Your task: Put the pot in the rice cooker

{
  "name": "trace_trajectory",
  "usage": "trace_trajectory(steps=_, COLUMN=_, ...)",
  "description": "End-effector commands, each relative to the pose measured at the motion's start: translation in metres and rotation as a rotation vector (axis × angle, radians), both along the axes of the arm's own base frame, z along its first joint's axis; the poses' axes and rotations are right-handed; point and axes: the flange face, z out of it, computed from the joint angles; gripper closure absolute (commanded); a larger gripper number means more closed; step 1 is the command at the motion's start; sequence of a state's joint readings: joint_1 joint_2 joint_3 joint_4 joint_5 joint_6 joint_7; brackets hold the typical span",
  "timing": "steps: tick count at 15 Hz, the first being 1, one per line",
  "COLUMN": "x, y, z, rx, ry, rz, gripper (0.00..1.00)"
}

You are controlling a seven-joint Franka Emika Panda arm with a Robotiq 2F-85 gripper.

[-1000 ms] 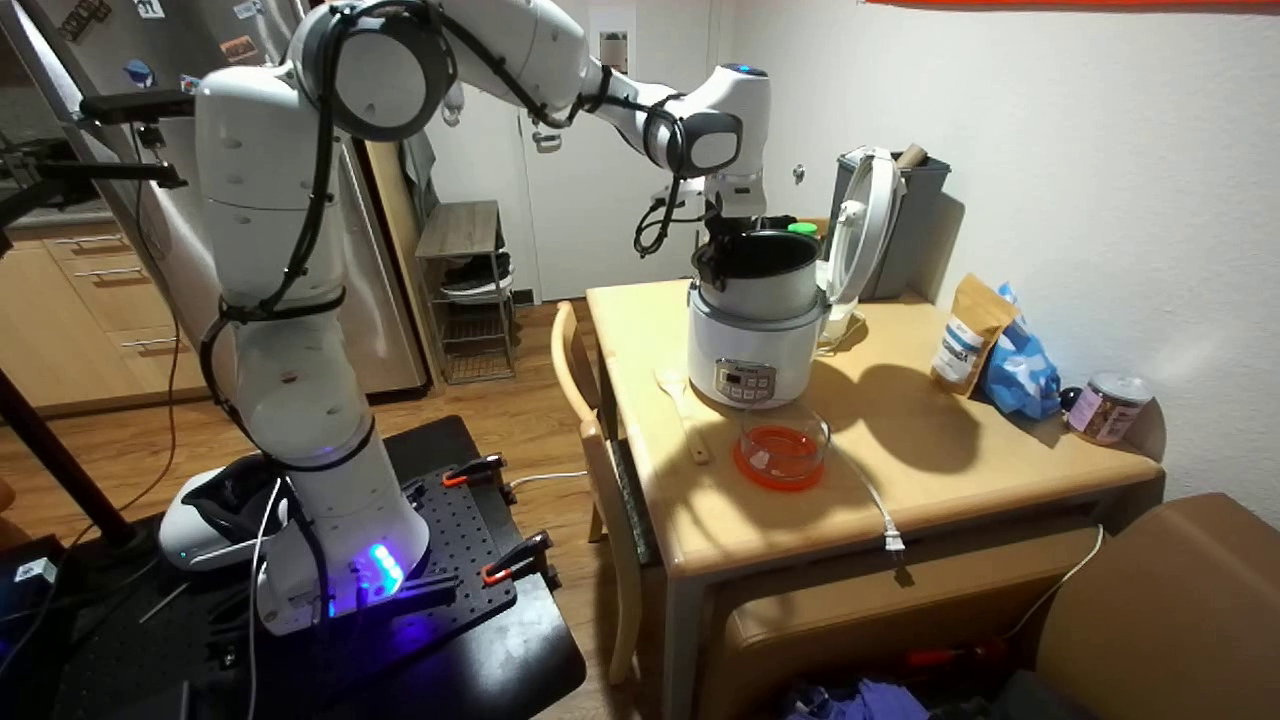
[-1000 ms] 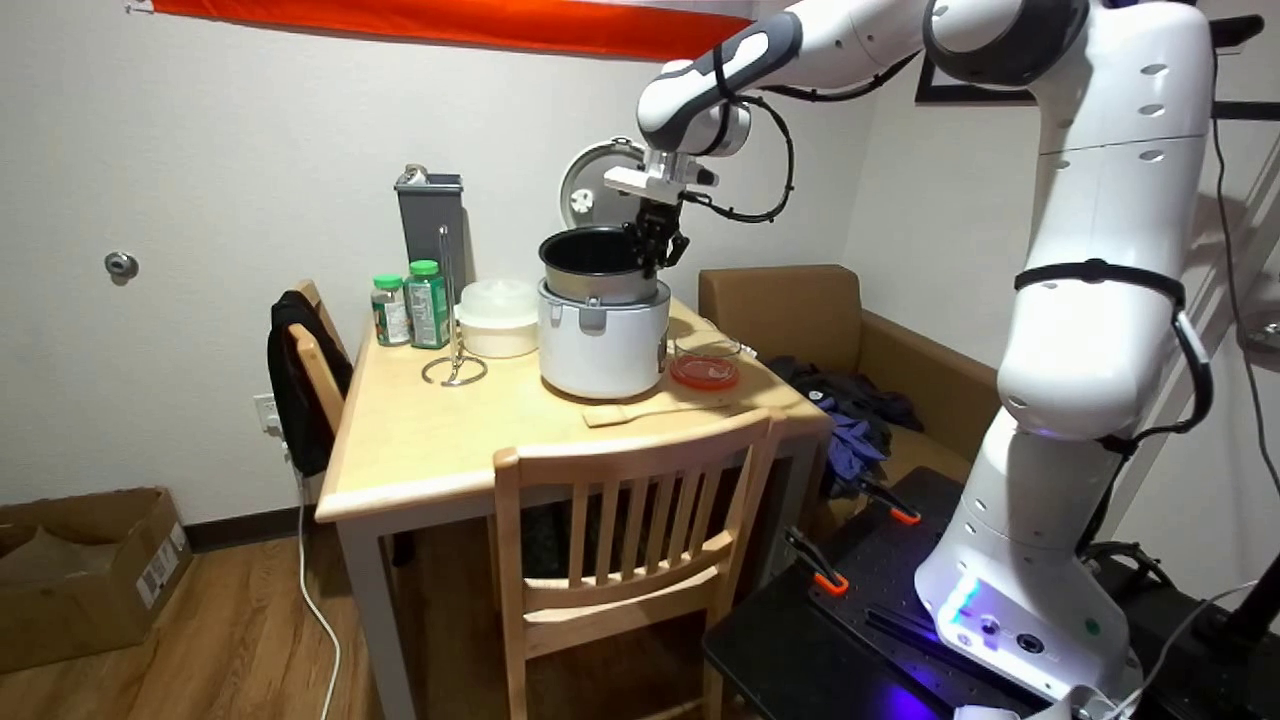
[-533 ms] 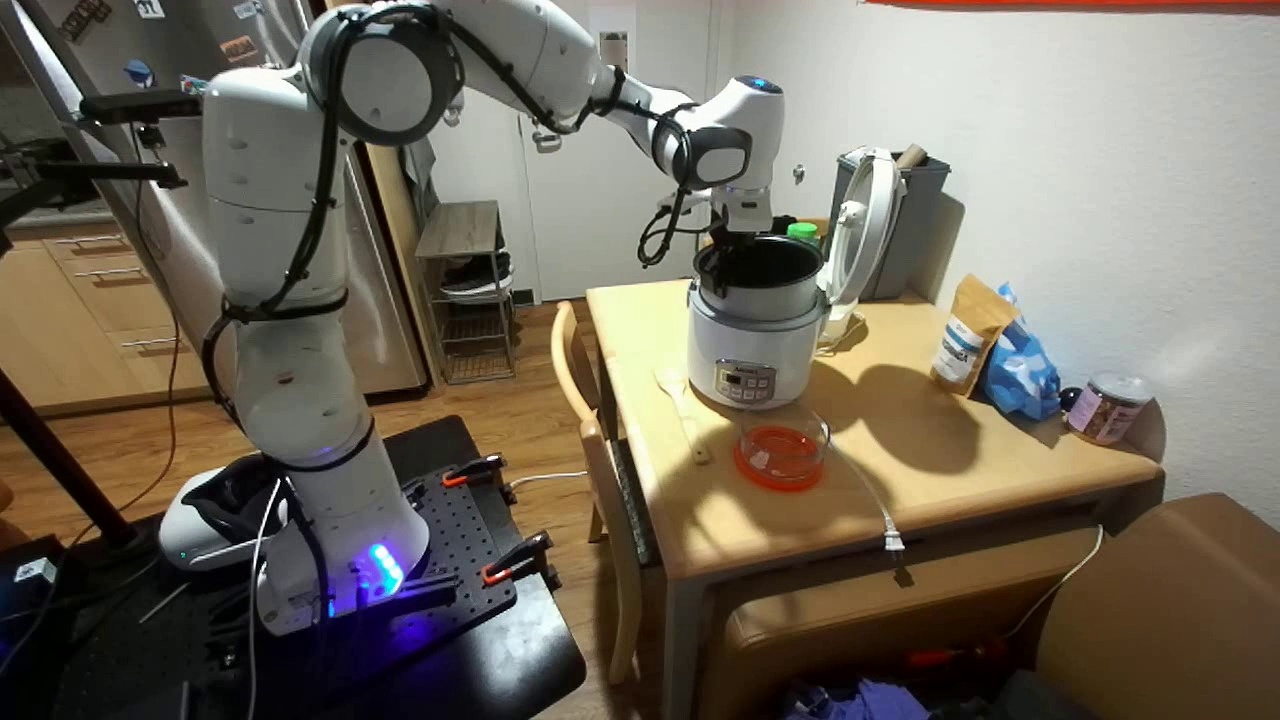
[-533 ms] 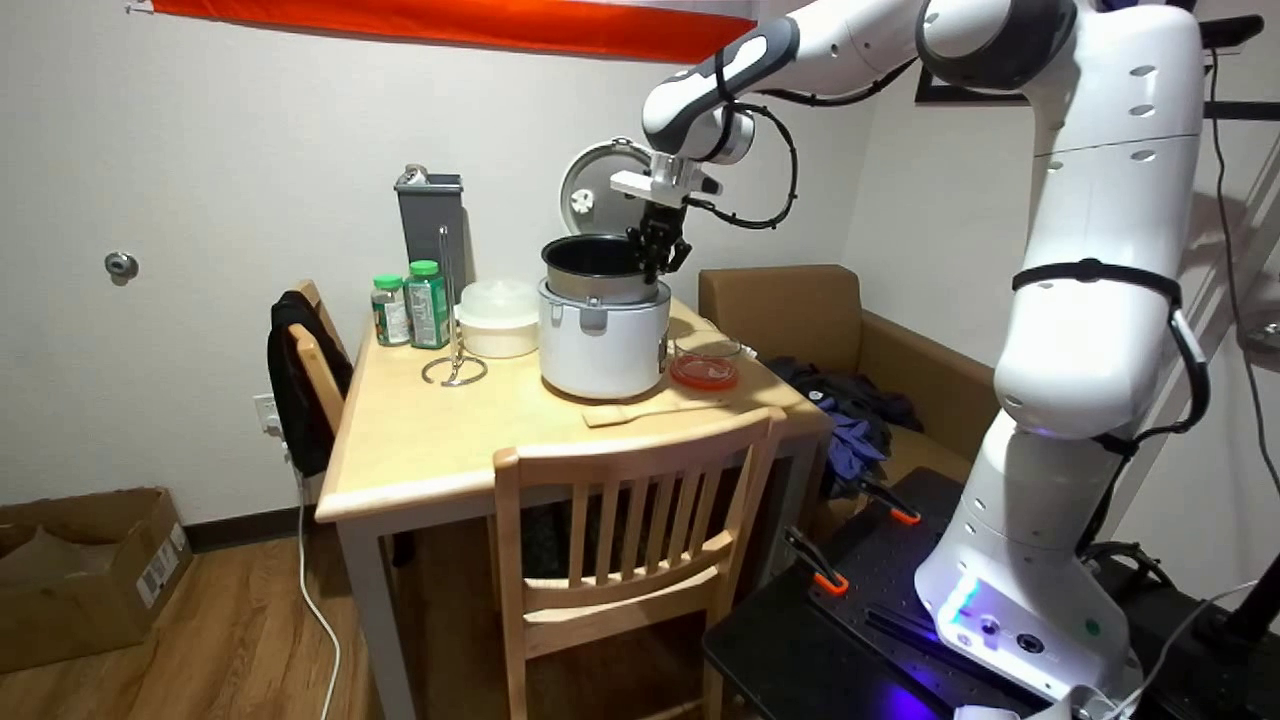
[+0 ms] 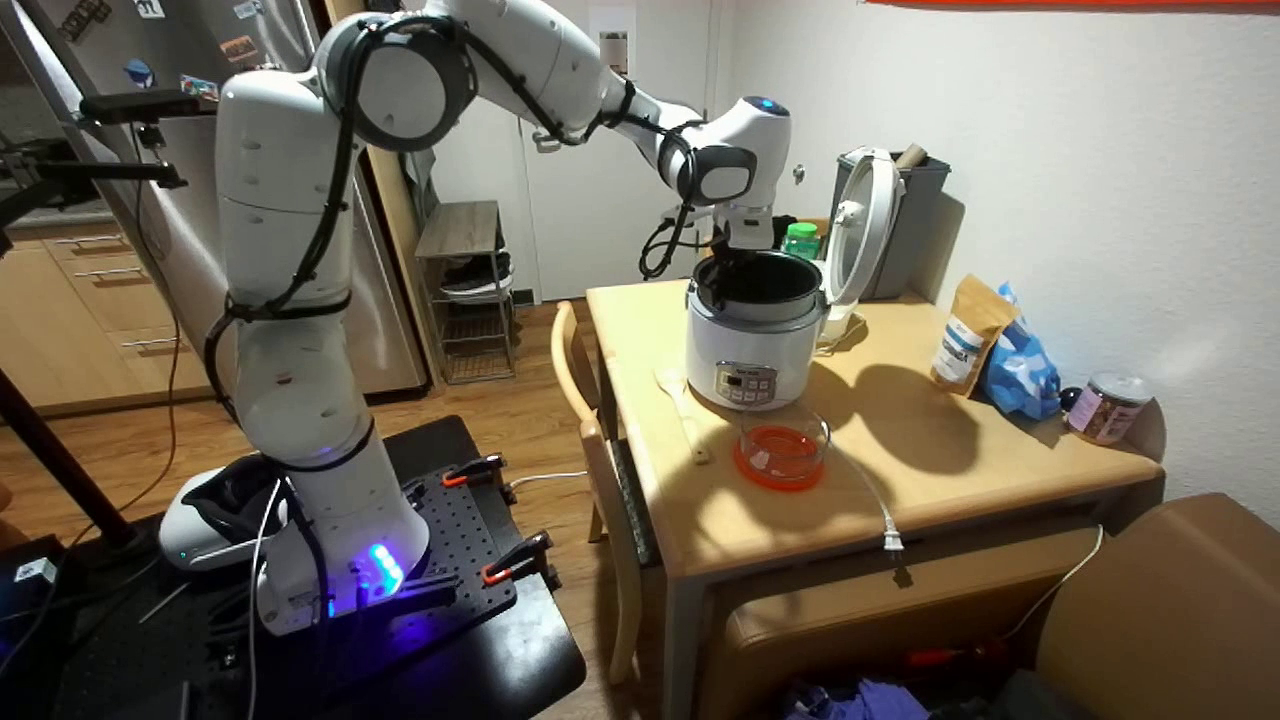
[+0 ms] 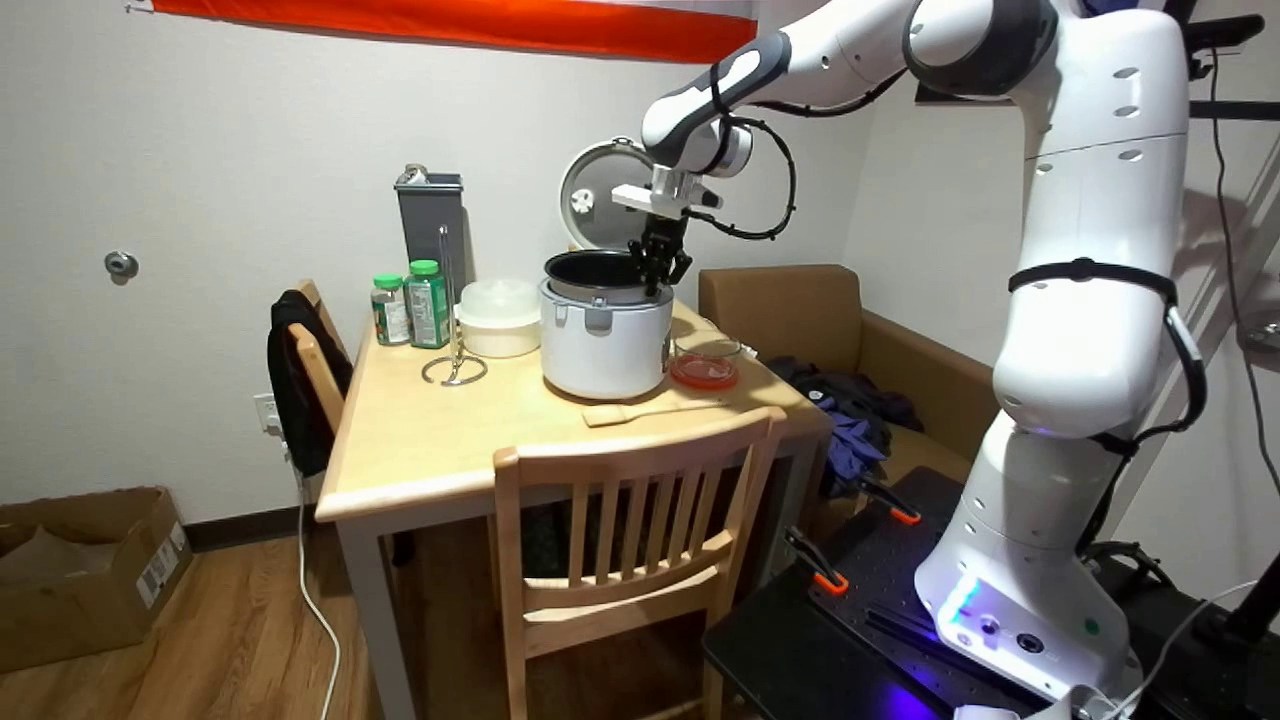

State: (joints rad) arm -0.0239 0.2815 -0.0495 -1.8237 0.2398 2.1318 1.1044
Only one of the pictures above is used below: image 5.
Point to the small wooden shelf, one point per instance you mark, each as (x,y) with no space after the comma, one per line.
(465,243)

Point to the metal cooking pot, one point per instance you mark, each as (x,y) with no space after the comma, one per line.
(780,287)

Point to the wooden cabinet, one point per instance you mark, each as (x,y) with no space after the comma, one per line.
(80,321)

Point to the pink jar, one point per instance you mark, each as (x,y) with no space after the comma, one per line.
(1106,410)

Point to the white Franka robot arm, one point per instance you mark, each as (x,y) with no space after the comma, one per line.
(303,385)

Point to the large green-capped bottle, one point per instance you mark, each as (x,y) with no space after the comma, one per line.
(800,243)

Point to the blue plastic bag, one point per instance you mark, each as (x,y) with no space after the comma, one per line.
(1025,372)

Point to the small white box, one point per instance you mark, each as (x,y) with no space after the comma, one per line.
(32,572)

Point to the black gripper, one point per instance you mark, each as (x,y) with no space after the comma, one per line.
(742,243)

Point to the black robot mounting board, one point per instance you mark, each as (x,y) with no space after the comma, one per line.
(483,643)

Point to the white rounded device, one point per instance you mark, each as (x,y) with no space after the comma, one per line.
(200,525)

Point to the black camera stand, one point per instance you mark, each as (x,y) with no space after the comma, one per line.
(52,164)

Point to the white labelled jar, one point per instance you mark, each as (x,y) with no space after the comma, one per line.
(958,352)

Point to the purple clothes pile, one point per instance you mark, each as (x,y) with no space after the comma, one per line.
(866,702)

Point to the white rice cooker with lid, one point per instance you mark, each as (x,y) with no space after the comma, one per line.
(754,363)

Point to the wooden slat-back chair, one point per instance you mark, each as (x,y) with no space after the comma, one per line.
(603,495)

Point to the light wooden table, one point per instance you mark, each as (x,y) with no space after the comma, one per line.
(962,467)

